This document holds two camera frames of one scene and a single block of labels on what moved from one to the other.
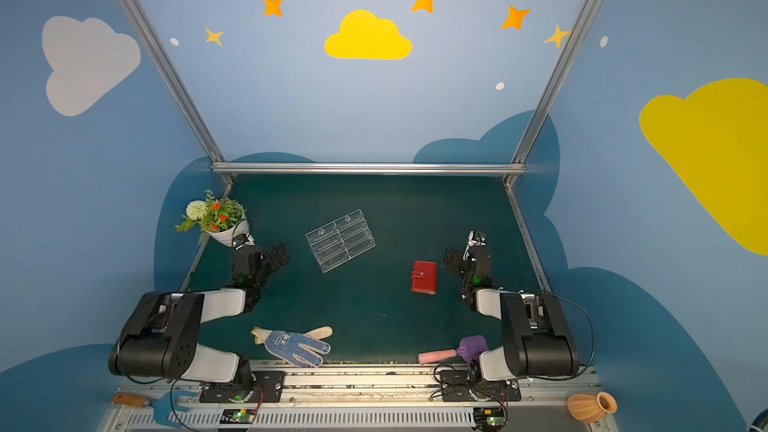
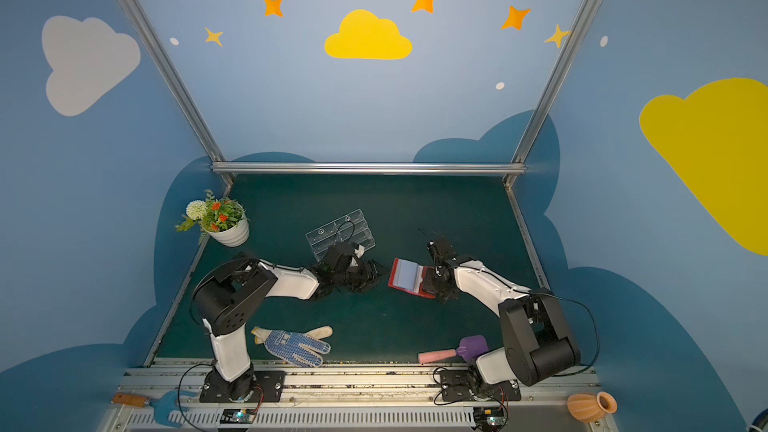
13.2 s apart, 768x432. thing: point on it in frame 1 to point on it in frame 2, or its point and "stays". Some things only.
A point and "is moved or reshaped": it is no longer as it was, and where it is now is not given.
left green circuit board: x=237 y=416 stays
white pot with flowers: x=220 y=218 stays
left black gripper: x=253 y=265 to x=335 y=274
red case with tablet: x=424 y=277 is moved or reshaped
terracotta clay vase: x=590 y=408 stays
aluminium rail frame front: x=386 y=399 stays
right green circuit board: x=489 y=418 stays
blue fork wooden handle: x=167 y=409 stays
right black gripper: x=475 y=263 to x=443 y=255
